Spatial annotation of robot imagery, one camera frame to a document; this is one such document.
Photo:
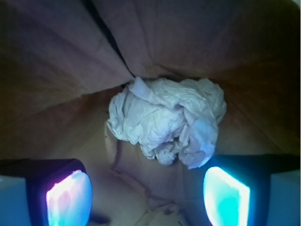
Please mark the white paper ball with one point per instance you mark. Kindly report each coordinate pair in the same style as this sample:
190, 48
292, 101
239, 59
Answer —
169, 120

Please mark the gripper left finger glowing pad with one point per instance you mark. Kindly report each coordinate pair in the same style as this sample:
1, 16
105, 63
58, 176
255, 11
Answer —
44, 193

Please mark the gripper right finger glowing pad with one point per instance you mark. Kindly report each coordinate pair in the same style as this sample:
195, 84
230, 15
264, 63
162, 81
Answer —
253, 190

